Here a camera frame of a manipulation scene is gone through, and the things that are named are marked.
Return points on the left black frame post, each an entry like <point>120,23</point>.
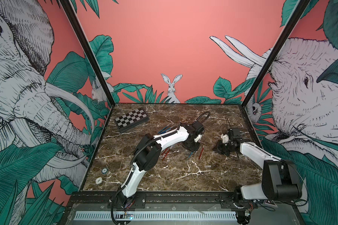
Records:
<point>75,24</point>

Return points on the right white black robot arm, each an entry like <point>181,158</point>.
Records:
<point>280,180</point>

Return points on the black front rail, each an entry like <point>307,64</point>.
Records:
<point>227,200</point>

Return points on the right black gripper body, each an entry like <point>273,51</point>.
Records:
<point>226,148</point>

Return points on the black frame post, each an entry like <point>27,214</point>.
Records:
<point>75,24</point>
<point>287,30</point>

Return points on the black white checkerboard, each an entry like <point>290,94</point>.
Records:
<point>131,119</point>

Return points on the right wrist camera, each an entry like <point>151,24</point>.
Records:
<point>225,138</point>

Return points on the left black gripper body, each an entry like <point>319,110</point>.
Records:
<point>193,146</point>

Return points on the right black frame post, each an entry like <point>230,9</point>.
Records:
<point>287,30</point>

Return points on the red warning triangle sticker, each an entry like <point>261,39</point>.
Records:
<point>270,203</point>

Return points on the white perforated cable duct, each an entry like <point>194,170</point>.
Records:
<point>155,216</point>

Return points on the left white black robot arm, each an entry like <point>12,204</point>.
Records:
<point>149,149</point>

